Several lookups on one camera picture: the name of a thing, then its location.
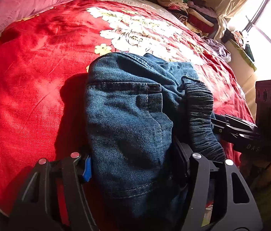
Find bright window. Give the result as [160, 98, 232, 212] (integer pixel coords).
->
[228, 0, 271, 80]

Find blue denim jeans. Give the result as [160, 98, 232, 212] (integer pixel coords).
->
[86, 52, 226, 230]

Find red floral blanket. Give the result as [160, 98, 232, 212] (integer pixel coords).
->
[0, 0, 255, 226]

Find pile of folded clothes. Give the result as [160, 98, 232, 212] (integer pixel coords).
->
[157, 0, 218, 37]

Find lilac crumpled garment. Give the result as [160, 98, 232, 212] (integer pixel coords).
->
[202, 37, 231, 63]

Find person's right hand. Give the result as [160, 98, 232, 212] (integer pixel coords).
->
[239, 153, 271, 190]

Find cream curtain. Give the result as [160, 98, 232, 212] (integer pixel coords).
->
[214, 0, 248, 40]

